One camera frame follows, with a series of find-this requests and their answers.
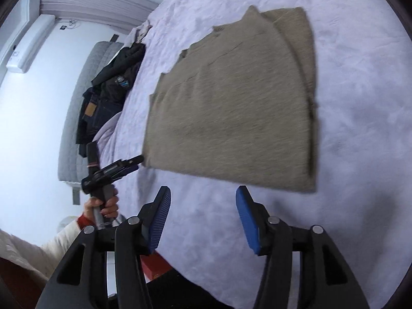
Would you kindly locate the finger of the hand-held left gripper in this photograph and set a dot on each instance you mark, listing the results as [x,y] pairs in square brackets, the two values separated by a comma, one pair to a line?
[130,168]
[135,159]

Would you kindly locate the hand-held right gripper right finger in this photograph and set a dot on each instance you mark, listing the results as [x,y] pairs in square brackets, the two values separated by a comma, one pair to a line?
[249,219]

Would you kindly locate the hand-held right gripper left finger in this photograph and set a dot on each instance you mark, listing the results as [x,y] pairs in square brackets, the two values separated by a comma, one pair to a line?
[159,219]

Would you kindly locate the brown knit sweater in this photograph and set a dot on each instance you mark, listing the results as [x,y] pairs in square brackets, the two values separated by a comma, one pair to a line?
[231,103]

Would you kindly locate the person's left forearm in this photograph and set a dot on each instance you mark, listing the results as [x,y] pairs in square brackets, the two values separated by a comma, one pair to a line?
[58,247]

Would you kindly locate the person's left hand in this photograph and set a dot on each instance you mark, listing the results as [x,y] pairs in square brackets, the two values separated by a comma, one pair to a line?
[109,207]

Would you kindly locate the red cardboard box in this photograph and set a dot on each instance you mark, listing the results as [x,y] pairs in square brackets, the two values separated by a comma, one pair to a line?
[156,267]

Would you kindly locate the dark blue jeans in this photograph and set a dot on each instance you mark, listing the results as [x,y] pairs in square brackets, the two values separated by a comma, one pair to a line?
[103,112]

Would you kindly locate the grey quilted headboard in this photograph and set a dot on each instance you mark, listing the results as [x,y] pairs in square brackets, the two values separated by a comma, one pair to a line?
[74,119]

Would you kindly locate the person's dark clothing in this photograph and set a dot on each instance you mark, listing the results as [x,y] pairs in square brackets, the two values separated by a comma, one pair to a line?
[180,293]

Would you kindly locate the black jacket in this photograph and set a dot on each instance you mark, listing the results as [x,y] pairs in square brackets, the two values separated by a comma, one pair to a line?
[128,59]

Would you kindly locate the beige cloth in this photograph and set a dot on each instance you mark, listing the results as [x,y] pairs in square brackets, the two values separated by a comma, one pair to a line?
[143,32]

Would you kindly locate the white air conditioner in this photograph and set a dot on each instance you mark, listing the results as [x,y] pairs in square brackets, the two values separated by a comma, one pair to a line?
[29,45]

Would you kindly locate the lavender bed blanket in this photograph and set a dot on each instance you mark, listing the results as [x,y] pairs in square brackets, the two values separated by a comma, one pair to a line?
[354,103]

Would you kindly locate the white pleated curtain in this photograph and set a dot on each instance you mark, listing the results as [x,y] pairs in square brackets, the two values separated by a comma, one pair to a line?
[96,6]

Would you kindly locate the small black wall strip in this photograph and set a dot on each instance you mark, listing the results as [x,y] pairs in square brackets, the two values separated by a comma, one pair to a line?
[113,37]

